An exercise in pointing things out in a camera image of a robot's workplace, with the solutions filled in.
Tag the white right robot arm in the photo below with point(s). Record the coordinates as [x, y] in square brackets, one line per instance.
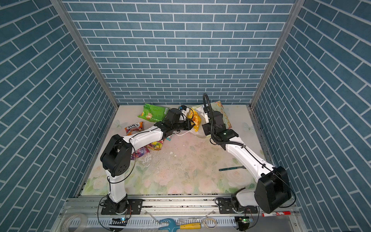
[272, 184]

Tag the yellow chips bag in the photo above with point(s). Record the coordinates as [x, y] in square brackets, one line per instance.
[195, 118]

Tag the rubber band loop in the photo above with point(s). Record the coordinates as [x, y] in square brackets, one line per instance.
[209, 223]

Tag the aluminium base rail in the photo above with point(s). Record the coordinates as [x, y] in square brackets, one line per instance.
[89, 214]

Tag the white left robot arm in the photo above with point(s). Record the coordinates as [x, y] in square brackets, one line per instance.
[117, 155]

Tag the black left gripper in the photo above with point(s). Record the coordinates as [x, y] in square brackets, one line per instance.
[188, 125]

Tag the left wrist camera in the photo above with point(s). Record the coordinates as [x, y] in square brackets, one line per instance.
[183, 108]

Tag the floral paper gift bag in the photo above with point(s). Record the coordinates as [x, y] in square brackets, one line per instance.
[202, 115]

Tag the red white marker pen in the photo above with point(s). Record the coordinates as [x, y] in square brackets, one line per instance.
[279, 213]

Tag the aluminium corner post right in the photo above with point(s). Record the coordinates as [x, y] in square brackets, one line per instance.
[278, 48]

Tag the purple Fox's berries candy bag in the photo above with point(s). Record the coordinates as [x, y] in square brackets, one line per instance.
[139, 153]

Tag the teal handled fork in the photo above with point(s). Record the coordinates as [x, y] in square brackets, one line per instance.
[231, 168]

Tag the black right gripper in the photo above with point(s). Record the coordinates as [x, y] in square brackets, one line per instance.
[206, 128]

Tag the green chips bag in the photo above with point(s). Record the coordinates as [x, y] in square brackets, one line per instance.
[153, 113]

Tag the aluminium corner post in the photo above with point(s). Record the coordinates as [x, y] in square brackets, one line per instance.
[72, 29]
[278, 48]

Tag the aluminium corner post left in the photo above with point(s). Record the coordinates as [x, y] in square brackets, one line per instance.
[72, 29]

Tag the teal yellow handled tool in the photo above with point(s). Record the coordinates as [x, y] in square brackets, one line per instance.
[172, 226]

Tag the orange Fox's fruits candy bag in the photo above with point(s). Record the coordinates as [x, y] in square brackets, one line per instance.
[134, 128]

